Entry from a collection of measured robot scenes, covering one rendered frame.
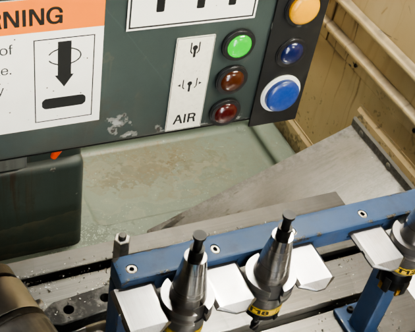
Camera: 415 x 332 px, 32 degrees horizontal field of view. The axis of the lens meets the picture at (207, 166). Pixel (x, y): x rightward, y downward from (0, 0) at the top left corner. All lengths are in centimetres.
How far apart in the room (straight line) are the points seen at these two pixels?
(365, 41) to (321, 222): 81
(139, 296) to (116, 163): 110
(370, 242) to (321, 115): 95
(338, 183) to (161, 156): 53
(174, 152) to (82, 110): 147
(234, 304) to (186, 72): 40
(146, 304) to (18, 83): 42
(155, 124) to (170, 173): 136
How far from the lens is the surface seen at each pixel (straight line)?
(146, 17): 50
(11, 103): 52
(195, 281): 82
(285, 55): 57
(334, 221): 98
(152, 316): 85
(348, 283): 136
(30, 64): 50
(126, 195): 186
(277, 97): 59
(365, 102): 174
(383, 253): 99
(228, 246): 91
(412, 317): 136
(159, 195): 187
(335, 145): 175
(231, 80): 56
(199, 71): 55
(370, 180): 168
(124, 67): 52
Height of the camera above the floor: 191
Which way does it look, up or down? 42 degrees down
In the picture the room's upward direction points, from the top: 11 degrees clockwise
